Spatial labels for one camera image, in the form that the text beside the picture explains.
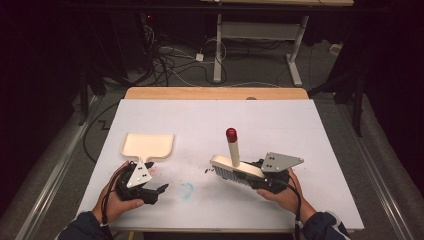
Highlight black floor cable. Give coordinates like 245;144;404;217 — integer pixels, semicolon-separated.
82;101;120;164

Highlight cream plastic dustpan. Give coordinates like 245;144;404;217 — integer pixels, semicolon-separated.
120;132;176;165

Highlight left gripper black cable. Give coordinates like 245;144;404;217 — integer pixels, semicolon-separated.
100;168;117;240

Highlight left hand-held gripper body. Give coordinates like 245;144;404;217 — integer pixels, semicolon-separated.
114;159;160;206

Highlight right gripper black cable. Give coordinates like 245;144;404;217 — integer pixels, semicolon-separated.
264;178;303;240

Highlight white desk frame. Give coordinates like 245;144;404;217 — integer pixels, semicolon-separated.
199;0;355;87

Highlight cream brush with red tip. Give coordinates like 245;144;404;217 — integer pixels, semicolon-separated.
209;127;268;187

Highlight tangle of floor cables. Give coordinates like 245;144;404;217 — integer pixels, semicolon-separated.
141;24;229;88

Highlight person's right hand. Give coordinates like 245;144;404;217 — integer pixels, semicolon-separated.
256;167;318;223

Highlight white floor box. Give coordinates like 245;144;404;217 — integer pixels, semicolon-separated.
328;42;344;56

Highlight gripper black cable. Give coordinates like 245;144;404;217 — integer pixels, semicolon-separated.
264;178;303;240
100;168;117;240

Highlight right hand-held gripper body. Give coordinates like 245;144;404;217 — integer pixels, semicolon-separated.
246;151;305;195

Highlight aluminium floor rail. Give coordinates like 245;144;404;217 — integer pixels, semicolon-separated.
14;94;102;240
334;101;416;240

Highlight wooden table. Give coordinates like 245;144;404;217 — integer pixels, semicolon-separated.
123;86;310;101

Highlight white table cover sheet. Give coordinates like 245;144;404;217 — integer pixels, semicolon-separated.
74;98;365;232

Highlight person's left hand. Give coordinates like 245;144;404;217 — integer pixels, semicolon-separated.
91;161;146;224

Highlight black stand leg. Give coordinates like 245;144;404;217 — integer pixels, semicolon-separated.
308;70;365;138
78;68;90;127

